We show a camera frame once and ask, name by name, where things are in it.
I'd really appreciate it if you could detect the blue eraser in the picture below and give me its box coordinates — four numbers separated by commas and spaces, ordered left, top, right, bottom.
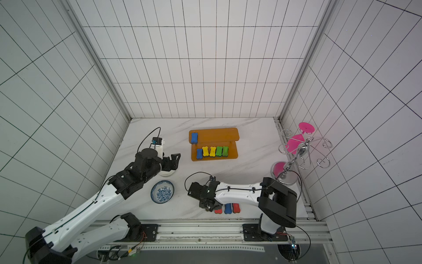
196, 148, 203, 160
190, 133, 198, 144
224, 203, 233, 215

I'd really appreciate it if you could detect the orange wooden two-tier shelf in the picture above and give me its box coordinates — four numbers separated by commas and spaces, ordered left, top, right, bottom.
189, 128, 240, 162

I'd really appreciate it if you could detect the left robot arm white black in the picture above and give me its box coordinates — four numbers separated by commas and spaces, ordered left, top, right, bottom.
23, 148, 181, 264

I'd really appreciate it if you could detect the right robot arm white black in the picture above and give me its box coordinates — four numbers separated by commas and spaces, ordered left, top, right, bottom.
187, 177, 298, 235

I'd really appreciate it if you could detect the white bowl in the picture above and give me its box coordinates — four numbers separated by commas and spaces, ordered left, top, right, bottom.
158, 170, 176, 177

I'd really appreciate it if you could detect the blue patterned bowl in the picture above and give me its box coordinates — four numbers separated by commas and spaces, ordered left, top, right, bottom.
150, 180, 175, 204

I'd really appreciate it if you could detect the bottom yellow eraser left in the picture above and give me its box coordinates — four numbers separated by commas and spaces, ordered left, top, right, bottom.
202, 146, 209, 157

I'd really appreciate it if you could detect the yellow eraser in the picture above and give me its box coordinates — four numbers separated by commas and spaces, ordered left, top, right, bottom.
202, 146, 209, 157
209, 146, 216, 157

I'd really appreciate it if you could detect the bottom yellow eraser right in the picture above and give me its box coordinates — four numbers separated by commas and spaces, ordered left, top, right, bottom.
209, 146, 216, 157

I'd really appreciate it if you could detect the bottom green eraser left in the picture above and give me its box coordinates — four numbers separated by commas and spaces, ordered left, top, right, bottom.
215, 146, 223, 157

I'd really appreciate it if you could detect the green eraser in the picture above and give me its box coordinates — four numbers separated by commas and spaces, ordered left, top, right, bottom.
222, 146, 229, 157
215, 146, 223, 157

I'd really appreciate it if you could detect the bottom green eraser right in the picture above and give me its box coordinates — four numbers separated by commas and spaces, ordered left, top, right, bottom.
222, 146, 229, 157

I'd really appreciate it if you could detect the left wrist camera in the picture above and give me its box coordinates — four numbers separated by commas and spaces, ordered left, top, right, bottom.
151, 137, 163, 147

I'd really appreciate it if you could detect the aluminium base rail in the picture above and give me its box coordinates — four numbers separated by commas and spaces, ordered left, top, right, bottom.
100, 219, 333, 252

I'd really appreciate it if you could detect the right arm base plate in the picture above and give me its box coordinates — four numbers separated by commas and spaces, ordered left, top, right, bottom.
242, 224, 289, 242

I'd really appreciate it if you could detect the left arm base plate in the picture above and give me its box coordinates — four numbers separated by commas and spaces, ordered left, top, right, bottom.
130, 224, 159, 242

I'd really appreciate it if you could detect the left electronics board with wires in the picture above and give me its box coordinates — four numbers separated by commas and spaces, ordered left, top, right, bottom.
96, 245, 143, 262

